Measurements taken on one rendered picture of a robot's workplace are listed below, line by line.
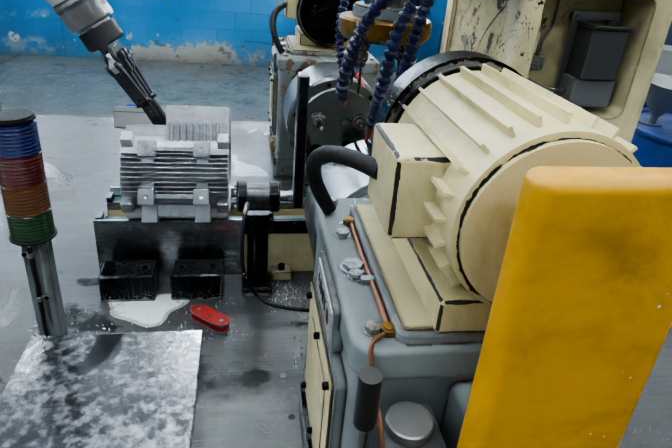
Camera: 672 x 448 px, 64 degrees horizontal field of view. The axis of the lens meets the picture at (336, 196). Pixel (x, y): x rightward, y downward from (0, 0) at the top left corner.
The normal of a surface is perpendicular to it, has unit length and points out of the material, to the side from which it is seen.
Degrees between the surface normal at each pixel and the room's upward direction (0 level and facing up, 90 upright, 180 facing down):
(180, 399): 0
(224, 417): 0
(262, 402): 0
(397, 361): 90
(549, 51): 90
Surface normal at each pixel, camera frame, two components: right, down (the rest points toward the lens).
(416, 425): 0.07, -0.90
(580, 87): 0.15, 0.44
